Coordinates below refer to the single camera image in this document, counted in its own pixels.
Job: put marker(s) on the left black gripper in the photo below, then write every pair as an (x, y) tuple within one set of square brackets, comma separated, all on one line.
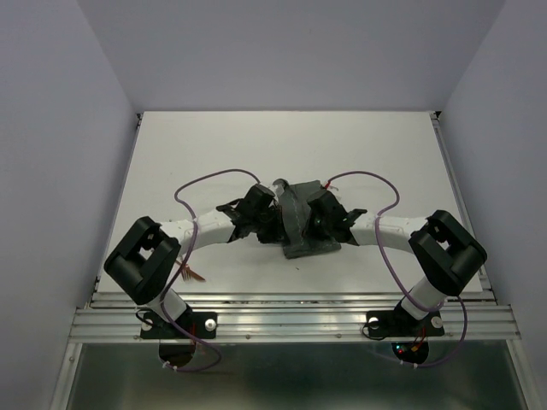
[(276, 235)]

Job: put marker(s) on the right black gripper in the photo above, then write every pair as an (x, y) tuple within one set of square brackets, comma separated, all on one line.
[(310, 231)]

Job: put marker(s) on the grey cloth napkin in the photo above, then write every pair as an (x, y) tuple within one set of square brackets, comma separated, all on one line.
[(292, 208)]

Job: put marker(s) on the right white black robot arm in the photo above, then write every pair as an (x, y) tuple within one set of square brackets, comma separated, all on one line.
[(447, 253)]

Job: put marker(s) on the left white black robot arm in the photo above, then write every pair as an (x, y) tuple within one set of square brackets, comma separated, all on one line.
[(143, 260)]

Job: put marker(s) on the copper knife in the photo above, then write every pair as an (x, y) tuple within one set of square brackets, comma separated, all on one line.
[(197, 277)]

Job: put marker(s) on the copper fork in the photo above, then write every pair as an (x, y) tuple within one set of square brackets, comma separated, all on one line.
[(185, 273)]

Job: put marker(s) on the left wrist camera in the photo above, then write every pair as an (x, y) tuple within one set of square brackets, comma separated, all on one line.
[(279, 187)]

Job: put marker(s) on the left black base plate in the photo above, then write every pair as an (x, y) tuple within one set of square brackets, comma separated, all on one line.
[(199, 324)]

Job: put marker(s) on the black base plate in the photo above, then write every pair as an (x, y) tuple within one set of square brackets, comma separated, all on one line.
[(397, 323), (199, 324)]

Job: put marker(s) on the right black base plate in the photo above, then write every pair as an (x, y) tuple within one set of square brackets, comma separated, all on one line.
[(397, 323)]

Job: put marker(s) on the aluminium right side rail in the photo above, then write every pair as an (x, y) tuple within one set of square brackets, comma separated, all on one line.
[(453, 192)]

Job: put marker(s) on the aluminium rail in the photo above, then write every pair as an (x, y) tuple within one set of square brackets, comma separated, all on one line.
[(291, 318), (453, 192)]

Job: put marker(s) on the aluminium front rail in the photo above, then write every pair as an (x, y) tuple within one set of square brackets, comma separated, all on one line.
[(291, 318)]

